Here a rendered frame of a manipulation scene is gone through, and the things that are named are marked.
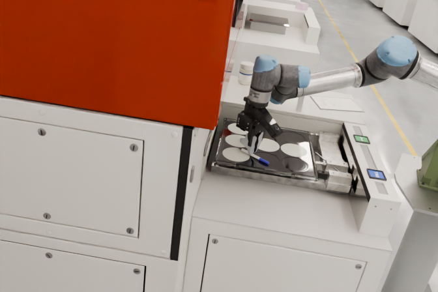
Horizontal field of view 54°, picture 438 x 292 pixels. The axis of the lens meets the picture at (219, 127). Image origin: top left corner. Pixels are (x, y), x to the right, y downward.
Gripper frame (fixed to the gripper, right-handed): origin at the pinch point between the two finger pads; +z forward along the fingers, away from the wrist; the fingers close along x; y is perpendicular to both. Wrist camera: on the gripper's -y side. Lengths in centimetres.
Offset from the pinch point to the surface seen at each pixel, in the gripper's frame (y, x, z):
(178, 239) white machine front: -13, 51, 2
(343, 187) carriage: -30.8, -13.3, 4.1
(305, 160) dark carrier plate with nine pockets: -14.2, -13.8, 1.5
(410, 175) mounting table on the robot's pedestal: -43, -54, 9
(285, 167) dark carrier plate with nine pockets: -12.3, -3.2, 1.5
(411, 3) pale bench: 202, -850, 40
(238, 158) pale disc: 2.2, 5.4, 1.7
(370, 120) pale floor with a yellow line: 50, -299, 92
